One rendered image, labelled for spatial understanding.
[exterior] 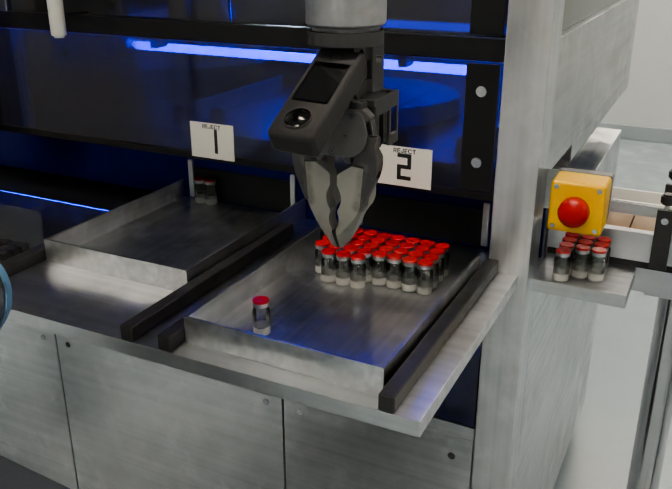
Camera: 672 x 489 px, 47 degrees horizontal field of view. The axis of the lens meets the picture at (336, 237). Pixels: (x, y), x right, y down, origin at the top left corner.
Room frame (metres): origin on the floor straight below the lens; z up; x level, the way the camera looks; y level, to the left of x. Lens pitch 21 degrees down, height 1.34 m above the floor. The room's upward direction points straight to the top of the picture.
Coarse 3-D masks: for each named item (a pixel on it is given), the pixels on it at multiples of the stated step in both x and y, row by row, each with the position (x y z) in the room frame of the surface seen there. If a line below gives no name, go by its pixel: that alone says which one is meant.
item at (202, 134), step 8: (192, 128) 1.27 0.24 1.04; (200, 128) 1.26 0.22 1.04; (208, 128) 1.25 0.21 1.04; (216, 128) 1.25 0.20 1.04; (224, 128) 1.24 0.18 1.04; (232, 128) 1.23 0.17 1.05; (192, 136) 1.27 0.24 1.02; (200, 136) 1.26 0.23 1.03; (208, 136) 1.25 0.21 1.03; (224, 136) 1.24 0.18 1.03; (232, 136) 1.23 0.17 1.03; (192, 144) 1.27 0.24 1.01; (200, 144) 1.26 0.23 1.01; (208, 144) 1.25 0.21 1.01; (224, 144) 1.24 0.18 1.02; (232, 144) 1.23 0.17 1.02; (192, 152) 1.27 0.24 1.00; (200, 152) 1.26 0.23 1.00; (208, 152) 1.25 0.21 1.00; (224, 152) 1.24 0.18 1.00; (232, 152) 1.23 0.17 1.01; (232, 160) 1.23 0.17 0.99
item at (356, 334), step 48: (240, 288) 0.93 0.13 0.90; (288, 288) 0.97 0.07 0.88; (336, 288) 0.97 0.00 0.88; (384, 288) 0.97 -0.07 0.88; (192, 336) 0.82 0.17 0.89; (240, 336) 0.79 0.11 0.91; (288, 336) 0.84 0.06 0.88; (336, 336) 0.84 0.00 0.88; (384, 336) 0.84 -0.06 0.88; (384, 384) 0.71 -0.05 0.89
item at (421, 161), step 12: (384, 144) 1.11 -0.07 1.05; (384, 156) 1.11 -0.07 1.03; (396, 156) 1.11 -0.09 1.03; (420, 156) 1.09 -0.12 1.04; (384, 168) 1.11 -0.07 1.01; (396, 168) 1.11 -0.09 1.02; (420, 168) 1.09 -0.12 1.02; (384, 180) 1.11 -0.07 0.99; (396, 180) 1.10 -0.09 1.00; (420, 180) 1.09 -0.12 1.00
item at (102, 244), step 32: (160, 192) 1.32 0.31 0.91; (96, 224) 1.17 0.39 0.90; (128, 224) 1.23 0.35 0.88; (160, 224) 1.23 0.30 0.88; (192, 224) 1.23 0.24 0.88; (224, 224) 1.23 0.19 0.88; (256, 224) 1.23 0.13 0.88; (64, 256) 1.06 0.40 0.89; (96, 256) 1.03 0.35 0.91; (128, 256) 1.09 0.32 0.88; (160, 256) 1.09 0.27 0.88; (192, 256) 1.09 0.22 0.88; (224, 256) 1.04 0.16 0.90
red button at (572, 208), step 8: (568, 200) 0.97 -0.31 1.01; (576, 200) 0.96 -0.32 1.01; (560, 208) 0.97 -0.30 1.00; (568, 208) 0.96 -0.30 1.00; (576, 208) 0.96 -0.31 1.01; (584, 208) 0.96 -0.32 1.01; (560, 216) 0.97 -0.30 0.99; (568, 216) 0.96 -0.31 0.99; (576, 216) 0.96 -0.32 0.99; (584, 216) 0.95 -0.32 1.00; (568, 224) 0.96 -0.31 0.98; (576, 224) 0.96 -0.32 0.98
